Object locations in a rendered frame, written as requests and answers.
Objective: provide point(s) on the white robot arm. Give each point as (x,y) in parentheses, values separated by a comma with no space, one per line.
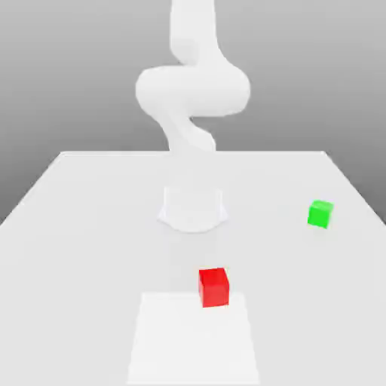
(193,90)

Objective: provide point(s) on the small red cube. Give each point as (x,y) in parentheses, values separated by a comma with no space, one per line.
(214,288)

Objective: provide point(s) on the small green cube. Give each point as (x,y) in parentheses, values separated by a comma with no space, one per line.
(319,214)

